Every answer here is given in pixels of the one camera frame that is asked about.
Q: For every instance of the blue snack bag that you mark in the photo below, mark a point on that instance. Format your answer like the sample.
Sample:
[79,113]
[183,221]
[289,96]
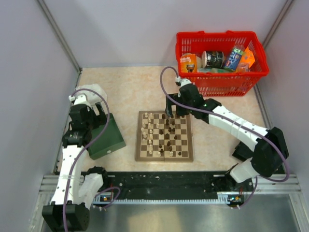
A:
[233,58]

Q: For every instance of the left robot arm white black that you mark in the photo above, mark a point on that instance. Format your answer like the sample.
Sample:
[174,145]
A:
[69,207]

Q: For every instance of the orange razor package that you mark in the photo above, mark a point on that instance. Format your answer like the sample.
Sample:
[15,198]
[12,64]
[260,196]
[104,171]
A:
[188,63]

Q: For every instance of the red plastic basket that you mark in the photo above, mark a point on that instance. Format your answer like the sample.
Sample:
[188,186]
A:
[218,81]

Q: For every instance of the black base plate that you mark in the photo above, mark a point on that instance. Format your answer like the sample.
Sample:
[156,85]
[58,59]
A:
[177,185]

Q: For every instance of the orange snack package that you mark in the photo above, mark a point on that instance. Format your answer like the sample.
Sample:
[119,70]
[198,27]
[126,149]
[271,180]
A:
[246,61]

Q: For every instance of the black cup noodle container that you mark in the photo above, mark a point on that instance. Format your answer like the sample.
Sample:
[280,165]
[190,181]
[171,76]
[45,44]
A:
[213,59]

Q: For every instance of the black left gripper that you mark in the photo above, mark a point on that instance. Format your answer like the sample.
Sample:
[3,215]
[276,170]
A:
[100,120]

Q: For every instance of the black plastic tray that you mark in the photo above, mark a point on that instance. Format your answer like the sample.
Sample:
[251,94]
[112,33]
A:
[242,152]

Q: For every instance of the wooden chess board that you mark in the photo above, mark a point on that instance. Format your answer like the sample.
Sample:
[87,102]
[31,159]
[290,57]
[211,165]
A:
[163,139]

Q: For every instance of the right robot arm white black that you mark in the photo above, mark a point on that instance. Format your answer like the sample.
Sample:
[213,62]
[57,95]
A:
[267,147]

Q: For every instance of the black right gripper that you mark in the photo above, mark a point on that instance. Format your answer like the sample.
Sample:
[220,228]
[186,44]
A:
[169,109]

